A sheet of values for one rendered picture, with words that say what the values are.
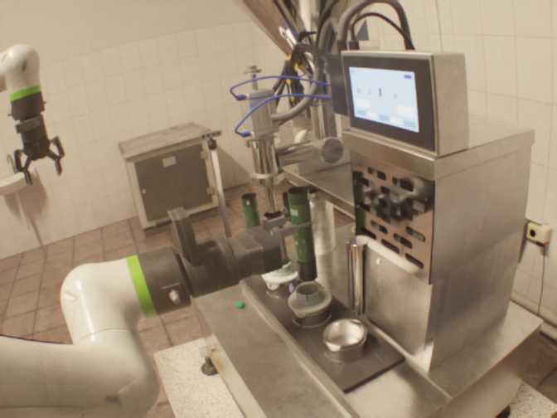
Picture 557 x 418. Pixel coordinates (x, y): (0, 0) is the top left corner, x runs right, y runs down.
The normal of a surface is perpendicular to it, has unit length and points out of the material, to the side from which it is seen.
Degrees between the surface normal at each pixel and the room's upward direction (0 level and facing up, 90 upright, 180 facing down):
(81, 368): 55
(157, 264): 34
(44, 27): 90
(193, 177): 90
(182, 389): 0
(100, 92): 90
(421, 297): 90
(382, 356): 0
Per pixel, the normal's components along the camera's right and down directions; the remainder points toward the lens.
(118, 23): 0.43, 0.30
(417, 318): -0.90, 0.28
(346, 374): -0.13, -0.91
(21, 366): 0.81, -0.53
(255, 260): 0.10, 0.38
